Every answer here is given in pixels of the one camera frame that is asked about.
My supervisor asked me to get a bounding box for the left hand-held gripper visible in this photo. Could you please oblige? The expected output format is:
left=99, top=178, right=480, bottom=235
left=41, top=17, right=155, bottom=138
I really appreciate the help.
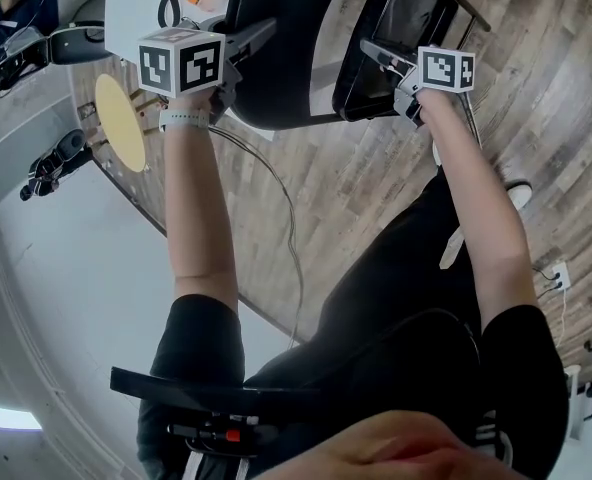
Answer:
left=137, top=18, right=278, bottom=125

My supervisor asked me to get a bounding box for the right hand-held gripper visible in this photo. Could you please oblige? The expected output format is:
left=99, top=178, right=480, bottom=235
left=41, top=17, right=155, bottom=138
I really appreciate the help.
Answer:
left=359, top=38, right=477, bottom=129

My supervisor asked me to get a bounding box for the black folding chair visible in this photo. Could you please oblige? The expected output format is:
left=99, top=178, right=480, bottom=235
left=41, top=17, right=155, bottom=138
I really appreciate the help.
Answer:
left=224, top=0, right=493, bottom=150

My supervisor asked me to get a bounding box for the person's right forearm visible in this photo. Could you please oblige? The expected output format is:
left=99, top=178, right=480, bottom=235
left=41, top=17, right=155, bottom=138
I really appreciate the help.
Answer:
left=415, top=87, right=541, bottom=332

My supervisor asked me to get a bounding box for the person's left forearm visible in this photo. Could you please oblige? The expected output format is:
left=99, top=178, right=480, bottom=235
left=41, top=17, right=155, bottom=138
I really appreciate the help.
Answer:
left=162, top=87, right=241, bottom=314

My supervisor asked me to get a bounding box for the white wrist watch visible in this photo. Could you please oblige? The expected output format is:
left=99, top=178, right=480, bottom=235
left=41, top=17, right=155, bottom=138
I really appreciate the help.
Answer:
left=157, top=108, right=212, bottom=133

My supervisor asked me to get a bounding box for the white board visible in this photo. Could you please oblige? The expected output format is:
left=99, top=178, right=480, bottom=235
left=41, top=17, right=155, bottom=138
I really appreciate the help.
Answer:
left=104, top=0, right=240, bottom=65

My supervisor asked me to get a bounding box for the yellow round stool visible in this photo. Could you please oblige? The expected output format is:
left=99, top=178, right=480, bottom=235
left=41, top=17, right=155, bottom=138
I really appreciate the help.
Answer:
left=94, top=72, right=148, bottom=174

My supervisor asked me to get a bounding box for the black and white robot head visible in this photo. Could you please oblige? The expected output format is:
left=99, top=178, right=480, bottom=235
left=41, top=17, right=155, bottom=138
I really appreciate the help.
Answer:
left=47, top=21, right=108, bottom=67

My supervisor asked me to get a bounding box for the person's white shoe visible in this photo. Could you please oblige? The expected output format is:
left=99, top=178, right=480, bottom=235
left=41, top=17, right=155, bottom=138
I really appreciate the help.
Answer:
left=504, top=179, right=534, bottom=212

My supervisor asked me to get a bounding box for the small black robot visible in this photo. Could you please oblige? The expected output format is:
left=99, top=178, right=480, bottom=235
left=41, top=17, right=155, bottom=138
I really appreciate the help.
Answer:
left=19, top=128, right=95, bottom=203

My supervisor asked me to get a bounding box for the person's black clothing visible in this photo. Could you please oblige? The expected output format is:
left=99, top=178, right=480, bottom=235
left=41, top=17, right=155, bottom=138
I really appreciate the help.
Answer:
left=135, top=165, right=571, bottom=480

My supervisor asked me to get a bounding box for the white power strip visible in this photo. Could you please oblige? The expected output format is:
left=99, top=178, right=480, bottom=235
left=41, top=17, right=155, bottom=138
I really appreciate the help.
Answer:
left=549, top=261, right=573, bottom=292

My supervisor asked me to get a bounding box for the black chest-mounted device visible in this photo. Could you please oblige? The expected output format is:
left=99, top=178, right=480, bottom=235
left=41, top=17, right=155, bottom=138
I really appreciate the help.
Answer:
left=109, top=365, right=323, bottom=457

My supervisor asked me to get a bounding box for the white stand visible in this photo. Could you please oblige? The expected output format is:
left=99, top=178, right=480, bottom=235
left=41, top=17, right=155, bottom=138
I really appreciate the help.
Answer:
left=562, top=364, right=586, bottom=442

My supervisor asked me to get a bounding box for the black strap loop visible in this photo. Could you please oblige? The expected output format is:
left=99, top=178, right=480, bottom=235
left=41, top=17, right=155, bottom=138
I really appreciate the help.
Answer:
left=156, top=0, right=183, bottom=32

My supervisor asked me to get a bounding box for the thin grey cable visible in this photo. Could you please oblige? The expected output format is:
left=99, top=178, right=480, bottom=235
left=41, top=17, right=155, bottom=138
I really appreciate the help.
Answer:
left=207, top=124, right=306, bottom=351

